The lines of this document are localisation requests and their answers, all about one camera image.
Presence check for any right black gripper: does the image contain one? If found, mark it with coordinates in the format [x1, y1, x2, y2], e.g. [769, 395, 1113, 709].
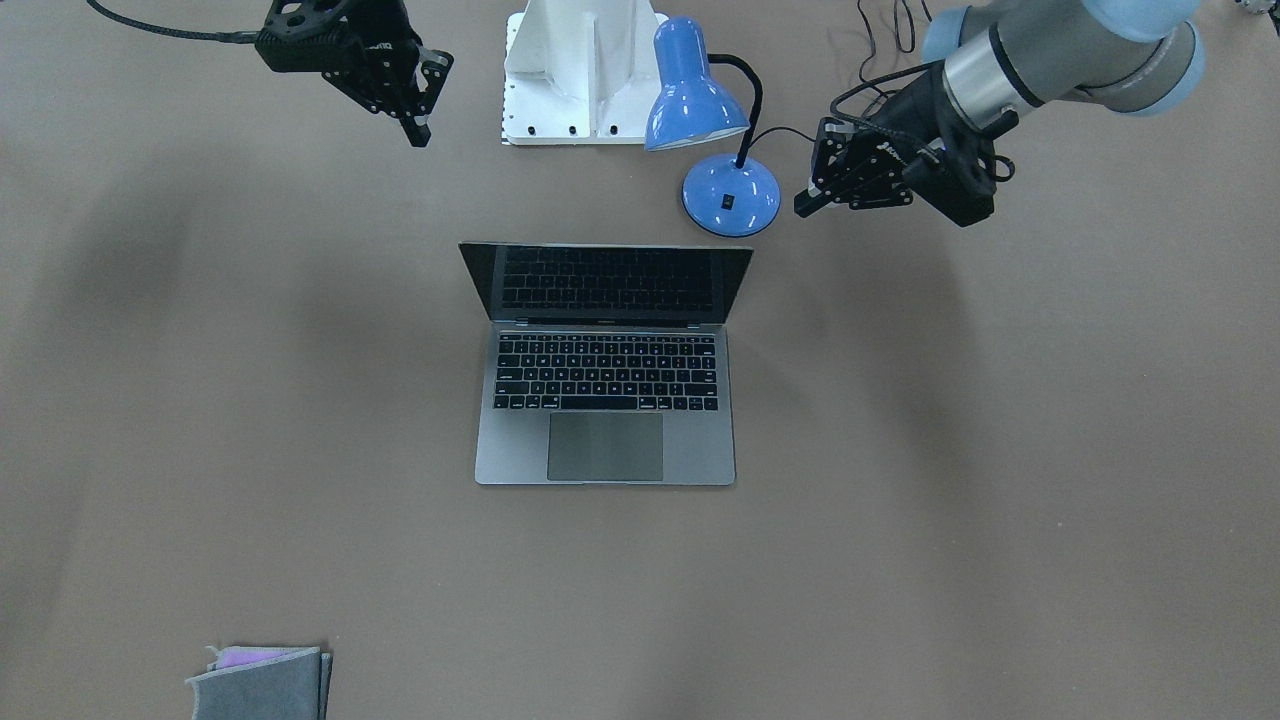
[325, 1, 454, 149]

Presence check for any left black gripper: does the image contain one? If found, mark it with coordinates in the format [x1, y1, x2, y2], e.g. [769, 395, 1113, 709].
[794, 105, 940, 218]

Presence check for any grey laptop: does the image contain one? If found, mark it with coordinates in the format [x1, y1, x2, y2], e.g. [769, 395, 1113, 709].
[460, 241, 753, 487]

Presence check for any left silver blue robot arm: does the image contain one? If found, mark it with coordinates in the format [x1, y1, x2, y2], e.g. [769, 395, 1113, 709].
[794, 1, 1207, 227]

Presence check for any blue desk lamp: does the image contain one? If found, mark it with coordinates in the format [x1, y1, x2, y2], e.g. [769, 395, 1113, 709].
[644, 15, 781, 238]

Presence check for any grey folded cloth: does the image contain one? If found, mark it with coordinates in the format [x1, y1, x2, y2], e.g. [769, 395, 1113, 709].
[186, 646, 332, 719]

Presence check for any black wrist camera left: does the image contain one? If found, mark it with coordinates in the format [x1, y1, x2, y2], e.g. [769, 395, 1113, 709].
[902, 131, 1016, 227]

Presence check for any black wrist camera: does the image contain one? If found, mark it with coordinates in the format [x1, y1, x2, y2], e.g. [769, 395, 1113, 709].
[902, 131, 1016, 227]
[253, 1, 364, 73]

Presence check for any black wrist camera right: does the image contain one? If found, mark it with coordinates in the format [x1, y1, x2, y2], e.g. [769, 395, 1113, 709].
[253, 1, 364, 73]

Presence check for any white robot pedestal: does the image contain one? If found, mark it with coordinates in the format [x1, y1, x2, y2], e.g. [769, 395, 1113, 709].
[500, 1, 668, 146]

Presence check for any black lamp power cable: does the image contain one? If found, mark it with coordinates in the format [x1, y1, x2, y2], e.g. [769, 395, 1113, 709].
[745, 0, 936, 167]

